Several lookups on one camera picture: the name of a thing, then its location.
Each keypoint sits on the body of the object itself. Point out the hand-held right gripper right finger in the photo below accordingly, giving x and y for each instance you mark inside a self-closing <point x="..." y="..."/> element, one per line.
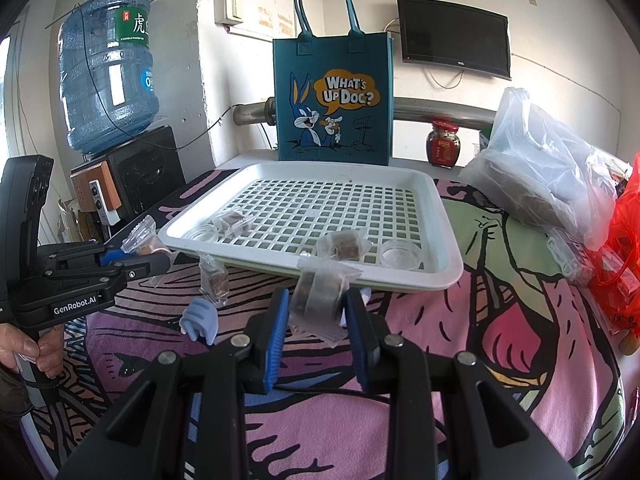
<point x="357" y="345"/>

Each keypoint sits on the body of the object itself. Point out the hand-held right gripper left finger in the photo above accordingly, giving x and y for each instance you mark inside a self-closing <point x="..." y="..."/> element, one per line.
<point x="275" y="340"/>

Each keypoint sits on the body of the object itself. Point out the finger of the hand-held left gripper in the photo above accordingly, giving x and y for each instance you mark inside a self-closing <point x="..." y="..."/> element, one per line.
<point x="145" y="267"/>
<point x="110" y="258"/>

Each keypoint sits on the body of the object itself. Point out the clear brown snack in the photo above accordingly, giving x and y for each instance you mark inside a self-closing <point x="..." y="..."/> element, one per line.
<point x="345" y="246"/>
<point x="232" y="220"/>
<point x="145" y="245"/>
<point x="216" y="282"/>

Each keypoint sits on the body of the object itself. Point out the clear dark snack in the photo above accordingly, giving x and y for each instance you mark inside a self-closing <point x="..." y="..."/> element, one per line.
<point x="320" y="295"/>

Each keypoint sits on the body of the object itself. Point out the clear round plastic lid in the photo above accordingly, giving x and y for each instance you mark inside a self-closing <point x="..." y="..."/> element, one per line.
<point x="202" y="234"/>
<point x="400" y="255"/>

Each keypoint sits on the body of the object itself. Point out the white perforated plastic tray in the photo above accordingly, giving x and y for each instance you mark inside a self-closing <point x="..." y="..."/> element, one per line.
<point x="310" y="171"/>

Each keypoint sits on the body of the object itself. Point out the person's left hand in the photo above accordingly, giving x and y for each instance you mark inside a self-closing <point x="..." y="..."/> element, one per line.
<point x="50" y="350"/>

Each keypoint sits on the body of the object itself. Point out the cardboard box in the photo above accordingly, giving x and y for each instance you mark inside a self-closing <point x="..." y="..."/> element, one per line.
<point x="77" y="220"/>

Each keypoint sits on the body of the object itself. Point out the light green plastic tray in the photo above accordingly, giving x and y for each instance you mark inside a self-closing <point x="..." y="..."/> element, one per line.
<point x="270" y="268"/>

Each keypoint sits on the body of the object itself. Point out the black water dispenser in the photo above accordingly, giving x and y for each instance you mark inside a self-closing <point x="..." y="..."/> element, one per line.
<point x="145" y="175"/>

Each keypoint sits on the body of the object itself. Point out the blue water jug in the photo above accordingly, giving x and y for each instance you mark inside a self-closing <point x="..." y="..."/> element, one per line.
<point x="105" y="85"/>

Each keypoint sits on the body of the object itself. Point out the red sauce jar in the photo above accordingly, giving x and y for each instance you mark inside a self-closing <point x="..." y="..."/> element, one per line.
<point x="442" y="147"/>

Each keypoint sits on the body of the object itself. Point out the teal cartoon tote bag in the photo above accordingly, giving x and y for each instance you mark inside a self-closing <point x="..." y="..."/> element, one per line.
<point x="380" y="125"/>

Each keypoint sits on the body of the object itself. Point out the clear plastic packaging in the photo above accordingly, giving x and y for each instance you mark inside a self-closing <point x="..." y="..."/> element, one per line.
<point x="565" y="255"/>

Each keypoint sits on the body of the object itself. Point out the green white carton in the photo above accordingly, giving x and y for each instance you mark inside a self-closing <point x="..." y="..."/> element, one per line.
<point x="484" y="142"/>

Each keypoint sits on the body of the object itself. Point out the clear plastic bag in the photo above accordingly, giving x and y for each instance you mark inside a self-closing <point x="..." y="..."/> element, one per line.
<point x="540" y="175"/>

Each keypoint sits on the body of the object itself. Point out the small brown object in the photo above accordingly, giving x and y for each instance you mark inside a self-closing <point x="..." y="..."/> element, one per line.
<point x="630" y="344"/>

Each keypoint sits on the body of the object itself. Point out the red plastic bag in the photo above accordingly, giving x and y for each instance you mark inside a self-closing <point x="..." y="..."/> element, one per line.
<point x="625" y="260"/>

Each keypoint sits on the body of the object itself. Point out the white wall switch box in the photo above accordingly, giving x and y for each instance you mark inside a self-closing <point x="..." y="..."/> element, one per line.
<point x="229" y="10"/>

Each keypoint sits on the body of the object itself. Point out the black wall television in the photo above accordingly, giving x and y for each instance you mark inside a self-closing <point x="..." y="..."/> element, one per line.
<point x="455" y="35"/>

